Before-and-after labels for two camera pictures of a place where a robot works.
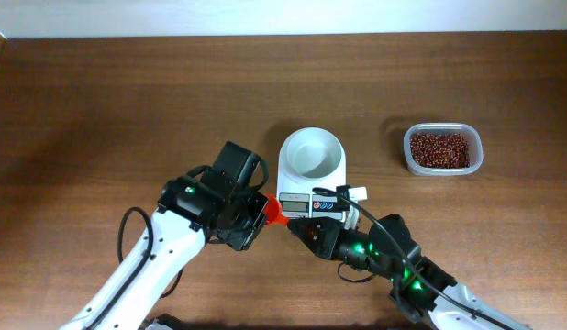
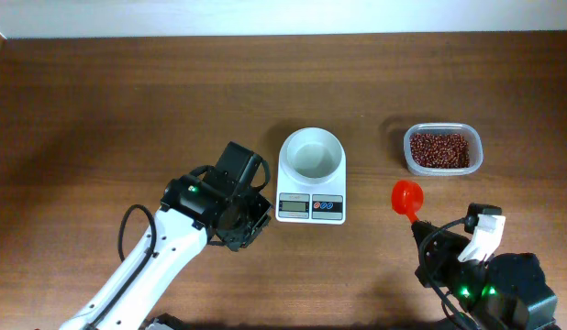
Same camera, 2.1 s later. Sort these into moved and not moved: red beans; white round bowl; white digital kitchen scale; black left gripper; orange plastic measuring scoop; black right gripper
Moved: black right gripper; orange plastic measuring scoop
Not moved: white round bowl; red beans; black left gripper; white digital kitchen scale
